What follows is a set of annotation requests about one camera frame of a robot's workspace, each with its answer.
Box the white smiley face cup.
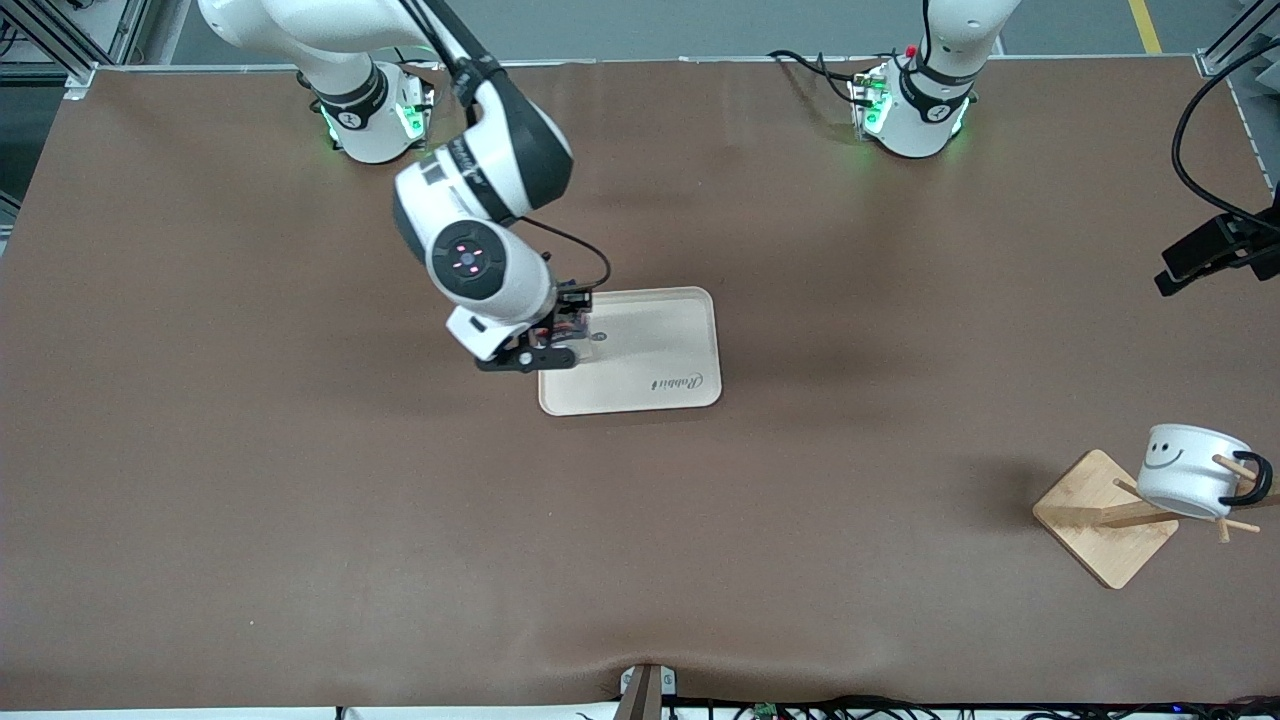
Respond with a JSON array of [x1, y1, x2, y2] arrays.
[[1137, 424, 1274, 521]]

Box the brown table mat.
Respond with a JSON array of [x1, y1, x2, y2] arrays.
[[0, 58, 1280, 713]]

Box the black base power cable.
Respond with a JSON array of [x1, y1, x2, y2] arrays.
[[768, 48, 863, 106]]

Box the metal table edge bracket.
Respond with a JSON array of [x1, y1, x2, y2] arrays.
[[618, 664, 678, 720]]

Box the aluminium frame strut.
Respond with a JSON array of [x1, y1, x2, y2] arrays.
[[1195, 0, 1280, 191], [0, 0, 151, 99]]

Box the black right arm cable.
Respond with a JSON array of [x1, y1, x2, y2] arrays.
[[398, 0, 613, 293]]

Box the cream plastic tray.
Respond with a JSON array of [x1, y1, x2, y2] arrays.
[[538, 286, 723, 418]]

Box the wooden cup rack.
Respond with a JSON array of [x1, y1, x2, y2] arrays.
[[1033, 448, 1280, 591]]

